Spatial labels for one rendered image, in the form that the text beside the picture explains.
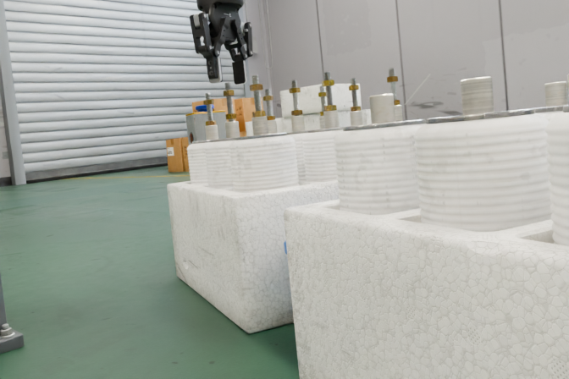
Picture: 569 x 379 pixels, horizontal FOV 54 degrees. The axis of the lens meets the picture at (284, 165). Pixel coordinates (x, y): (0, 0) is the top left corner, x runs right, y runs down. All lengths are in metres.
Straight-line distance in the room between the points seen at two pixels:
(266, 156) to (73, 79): 5.68
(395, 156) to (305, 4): 7.30
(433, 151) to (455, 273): 0.09
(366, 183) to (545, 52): 5.60
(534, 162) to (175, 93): 6.68
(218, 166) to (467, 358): 0.58
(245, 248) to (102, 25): 6.02
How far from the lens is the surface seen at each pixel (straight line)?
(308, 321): 0.55
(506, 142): 0.40
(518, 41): 6.15
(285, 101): 3.82
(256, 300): 0.74
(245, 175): 0.77
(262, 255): 0.73
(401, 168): 0.49
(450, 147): 0.40
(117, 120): 6.55
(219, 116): 1.18
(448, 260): 0.37
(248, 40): 0.97
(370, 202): 0.49
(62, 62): 6.37
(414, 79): 6.67
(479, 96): 0.43
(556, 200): 0.35
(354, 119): 1.01
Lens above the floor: 0.25
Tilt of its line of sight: 3 degrees down
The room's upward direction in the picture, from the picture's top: 6 degrees counter-clockwise
